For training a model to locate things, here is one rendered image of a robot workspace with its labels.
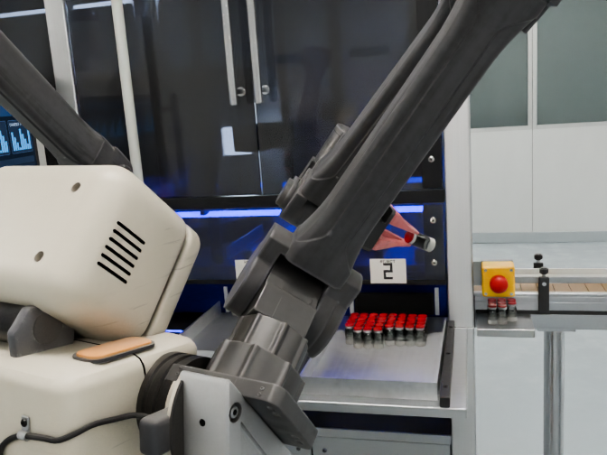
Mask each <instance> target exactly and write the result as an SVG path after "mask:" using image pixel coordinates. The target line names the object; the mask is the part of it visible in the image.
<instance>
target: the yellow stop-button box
mask: <svg viewBox="0 0 607 455"><path fill-rule="evenodd" d="M494 275H503V276H504V277H505V278H506V279H507V280H508V284H509V286H508V289H507V291H505V292H503V293H495V292H493V291H492V290H491V288H490V279H491V278H492V277H493V276H494ZM481 289H482V296H484V297H514V296H515V266H514V263H513V259H482V260H481Z"/></svg>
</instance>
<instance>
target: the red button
mask: <svg viewBox="0 0 607 455"><path fill-rule="evenodd" d="M508 286H509V284H508V280H507V279H506V278H505V277H504V276H503V275H494V276H493V277H492V278H491V279H490V288H491V290H492V291H493V292H495V293H504V292H505V291H507V289H508Z"/></svg>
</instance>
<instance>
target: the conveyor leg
mask: <svg viewBox="0 0 607 455"><path fill-rule="evenodd" d="M537 331H544V433H543V455H564V401H565V331H572V332H576V330H561V329H537Z"/></svg>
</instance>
